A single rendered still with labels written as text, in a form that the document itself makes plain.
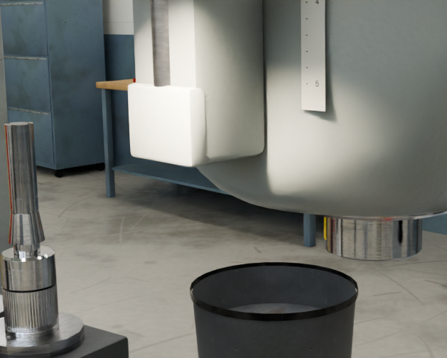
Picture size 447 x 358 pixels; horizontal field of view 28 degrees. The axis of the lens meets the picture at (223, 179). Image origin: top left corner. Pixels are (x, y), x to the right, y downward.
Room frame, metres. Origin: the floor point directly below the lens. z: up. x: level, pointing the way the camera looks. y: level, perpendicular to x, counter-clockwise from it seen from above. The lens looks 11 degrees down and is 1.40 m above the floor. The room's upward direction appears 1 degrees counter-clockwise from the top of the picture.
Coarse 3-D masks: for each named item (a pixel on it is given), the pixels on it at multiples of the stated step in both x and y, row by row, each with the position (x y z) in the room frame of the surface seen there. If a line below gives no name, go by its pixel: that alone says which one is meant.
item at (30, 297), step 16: (16, 272) 0.72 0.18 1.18; (32, 272) 0.73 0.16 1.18; (48, 272) 0.73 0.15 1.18; (16, 288) 0.72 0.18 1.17; (32, 288) 0.72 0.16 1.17; (48, 288) 0.73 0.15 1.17; (16, 304) 0.72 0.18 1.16; (32, 304) 0.72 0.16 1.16; (48, 304) 0.73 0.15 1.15; (16, 320) 0.73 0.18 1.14; (32, 320) 0.72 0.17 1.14; (48, 320) 0.73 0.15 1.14; (16, 336) 0.73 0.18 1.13; (32, 336) 0.72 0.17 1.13
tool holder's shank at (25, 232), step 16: (16, 128) 0.74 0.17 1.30; (32, 128) 0.74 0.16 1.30; (16, 144) 0.73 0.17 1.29; (32, 144) 0.74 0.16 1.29; (16, 160) 0.73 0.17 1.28; (32, 160) 0.74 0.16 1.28; (16, 176) 0.74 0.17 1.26; (32, 176) 0.74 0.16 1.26; (16, 192) 0.74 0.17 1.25; (32, 192) 0.74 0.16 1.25; (16, 208) 0.74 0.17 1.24; (32, 208) 0.74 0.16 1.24; (16, 224) 0.73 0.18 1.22; (32, 224) 0.74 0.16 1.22; (16, 240) 0.73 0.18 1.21; (32, 240) 0.73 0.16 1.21
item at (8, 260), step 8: (48, 248) 0.76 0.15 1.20; (0, 256) 0.74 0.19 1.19; (8, 256) 0.73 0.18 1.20; (16, 256) 0.73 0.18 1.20; (24, 256) 0.73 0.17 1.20; (32, 256) 0.73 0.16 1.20; (40, 256) 0.73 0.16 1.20; (48, 256) 0.74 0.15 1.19; (0, 264) 0.74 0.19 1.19; (8, 264) 0.73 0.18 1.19; (16, 264) 0.72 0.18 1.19; (24, 264) 0.72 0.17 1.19; (32, 264) 0.73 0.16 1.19; (40, 264) 0.73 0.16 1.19; (48, 264) 0.74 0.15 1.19
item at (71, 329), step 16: (0, 304) 0.81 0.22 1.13; (0, 320) 0.77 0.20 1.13; (64, 320) 0.76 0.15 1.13; (80, 320) 0.76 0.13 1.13; (0, 336) 0.73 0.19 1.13; (48, 336) 0.73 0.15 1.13; (64, 336) 0.72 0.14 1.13; (80, 336) 0.74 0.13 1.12; (96, 336) 0.76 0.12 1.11; (112, 336) 0.76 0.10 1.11; (0, 352) 0.71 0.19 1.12; (16, 352) 0.70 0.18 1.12; (32, 352) 0.70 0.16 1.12; (48, 352) 0.71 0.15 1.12; (64, 352) 0.72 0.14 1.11; (80, 352) 0.72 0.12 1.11; (96, 352) 0.73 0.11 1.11; (112, 352) 0.74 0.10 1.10; (128, 352) 0.76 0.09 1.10
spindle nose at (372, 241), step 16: (336, 224) 0.41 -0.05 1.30; (352, 224) 0.41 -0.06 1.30; (368, 224) 0.40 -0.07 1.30; (384, 224) 0.40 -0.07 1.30; (400, 224) 0.40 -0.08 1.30; (416, 224) 0.41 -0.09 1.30; (336, 240) 0.41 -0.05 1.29; (352, 240) 0.41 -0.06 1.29; (368, 240) 0.40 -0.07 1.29; (384, 240) 0.40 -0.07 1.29; (400, 240) 0.40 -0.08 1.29; (416, 240) 0.41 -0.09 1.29; (352, 256) 0.41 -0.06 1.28; (368, 256) 0.40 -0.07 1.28; (384, 256) 0.40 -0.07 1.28; (400, 256) 0.40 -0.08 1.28
